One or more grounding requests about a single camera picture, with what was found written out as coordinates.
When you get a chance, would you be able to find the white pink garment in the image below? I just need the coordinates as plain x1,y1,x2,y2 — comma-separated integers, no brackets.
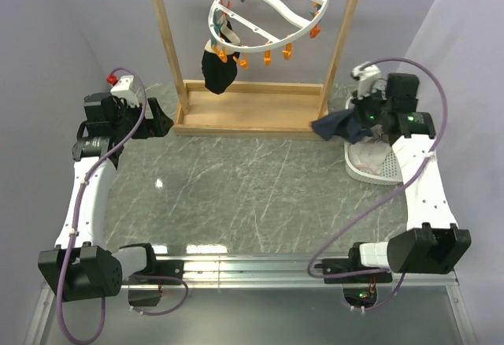
348,143,391,176

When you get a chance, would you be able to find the wooden hanger stand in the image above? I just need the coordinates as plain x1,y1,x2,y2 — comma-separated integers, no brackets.
151,0,358,139

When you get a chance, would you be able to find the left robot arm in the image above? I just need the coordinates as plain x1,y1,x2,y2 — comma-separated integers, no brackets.
38,92,173,302

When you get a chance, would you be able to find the purple cable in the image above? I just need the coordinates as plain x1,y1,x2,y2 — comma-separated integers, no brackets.
56,67,189,345
306,57,449,311

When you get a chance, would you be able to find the grey striped garment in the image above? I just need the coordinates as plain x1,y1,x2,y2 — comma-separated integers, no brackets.
370,124,389,144

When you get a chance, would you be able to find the navy blue underwear beige waistband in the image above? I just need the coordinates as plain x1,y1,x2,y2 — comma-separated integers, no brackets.
310,109,373,144

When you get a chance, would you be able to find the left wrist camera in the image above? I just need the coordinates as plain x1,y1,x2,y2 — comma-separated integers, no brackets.
106,74,140,107

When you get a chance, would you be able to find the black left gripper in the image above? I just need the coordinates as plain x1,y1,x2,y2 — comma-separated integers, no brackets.
112,97,173,140

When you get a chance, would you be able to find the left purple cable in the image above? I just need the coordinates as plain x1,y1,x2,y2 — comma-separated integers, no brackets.
56,67,189,345

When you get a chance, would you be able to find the white perforated laundry basket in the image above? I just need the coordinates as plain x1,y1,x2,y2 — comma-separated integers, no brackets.
343,96,405,185

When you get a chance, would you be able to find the white round clip hanger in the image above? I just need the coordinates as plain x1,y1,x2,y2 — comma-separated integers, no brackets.
207,0,329,54

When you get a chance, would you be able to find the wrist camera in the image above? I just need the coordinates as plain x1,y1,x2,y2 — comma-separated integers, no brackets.
350,62,387,99
106,74,140,107

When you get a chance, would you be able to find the black hanging underwear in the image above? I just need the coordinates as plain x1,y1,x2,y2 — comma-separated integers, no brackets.
202,15,241,95

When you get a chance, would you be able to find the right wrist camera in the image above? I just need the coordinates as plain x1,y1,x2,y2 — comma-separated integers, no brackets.
350,62,387,99

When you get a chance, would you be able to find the orange clip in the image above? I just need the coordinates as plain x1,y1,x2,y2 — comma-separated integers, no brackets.
309,24,321,39
282,43,292,60
233,52,249,70
213,46,228,63
263,50,272,65

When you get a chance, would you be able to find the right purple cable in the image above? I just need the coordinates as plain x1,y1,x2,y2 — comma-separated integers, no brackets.
306,57,449,311

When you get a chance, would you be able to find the aluminium mounting rail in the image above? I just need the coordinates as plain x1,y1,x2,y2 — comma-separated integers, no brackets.
23,252,477,345

